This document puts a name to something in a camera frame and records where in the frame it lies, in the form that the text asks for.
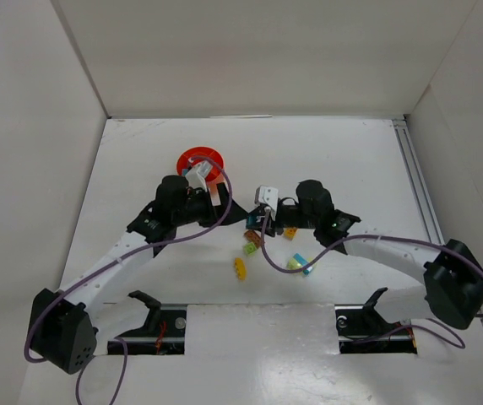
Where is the teal lego brick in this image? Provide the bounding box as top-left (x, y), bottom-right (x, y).
top-left (246, 214), bottom-right (261, 230)

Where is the orange square lego brick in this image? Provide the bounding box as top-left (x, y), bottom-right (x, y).
top-left (284, 228), bottom-right (297, 240)

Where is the yellow curved lego brick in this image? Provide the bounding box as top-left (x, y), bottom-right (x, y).
top-left (234, 257), bottom-right (247, 281)

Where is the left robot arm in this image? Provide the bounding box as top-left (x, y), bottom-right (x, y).
top-left (24, 175), bottom-right (248, 375)

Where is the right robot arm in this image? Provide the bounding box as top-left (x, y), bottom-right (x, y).
top-left (247, 180), bottom-right (483, 330)

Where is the brown lego plate left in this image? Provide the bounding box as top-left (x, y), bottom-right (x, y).
top-left (244, 229), bottom-right (262, 248)

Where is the lime green lego brick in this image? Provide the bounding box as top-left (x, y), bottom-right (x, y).
top-left (242, 242), bottom-right (258, 257)

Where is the pale yellow lego brick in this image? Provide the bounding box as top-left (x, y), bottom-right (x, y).
top-left (287, 255), bottom-right (312, 275)

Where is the turquoise lego brick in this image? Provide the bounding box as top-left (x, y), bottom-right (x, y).
top-left (292, 253), bottom-right (314, 277)

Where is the orange round divided container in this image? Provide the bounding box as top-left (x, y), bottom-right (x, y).
top-left (176, 146), bottom-right (225, 183)

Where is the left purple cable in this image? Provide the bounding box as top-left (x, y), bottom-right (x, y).
top-left (23, 155), bottom-right (232, 405)

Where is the purple cable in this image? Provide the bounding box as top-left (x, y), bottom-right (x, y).
top-left (23, 155), bottom-right (232, 405)
top-left (260, 206), bottom-right (483, 350)

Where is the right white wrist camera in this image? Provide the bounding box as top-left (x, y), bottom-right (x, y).
top-left (254, 185), bottom-right (279, 219)

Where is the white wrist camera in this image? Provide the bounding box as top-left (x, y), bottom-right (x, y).
top-left (185, 160), bottom-right (213, 191)
top-left (254, 185), bottom-right (279, 219)

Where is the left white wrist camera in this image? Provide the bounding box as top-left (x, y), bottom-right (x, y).
top-left (185, 160), bottom-right (213, 191)

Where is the aluminium rail right side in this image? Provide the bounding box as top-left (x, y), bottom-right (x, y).
top-left (392, 119), bottom-right (444, 243)

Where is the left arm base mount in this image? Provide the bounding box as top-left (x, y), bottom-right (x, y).
top-left (106, 290), bottom-right (187, 356)

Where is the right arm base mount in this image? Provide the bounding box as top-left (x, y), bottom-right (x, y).
top-left (334, 288), bottom-right (417, 354)

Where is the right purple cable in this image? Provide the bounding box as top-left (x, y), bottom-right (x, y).
top-left (260, 206), bottom-right (483, 350)

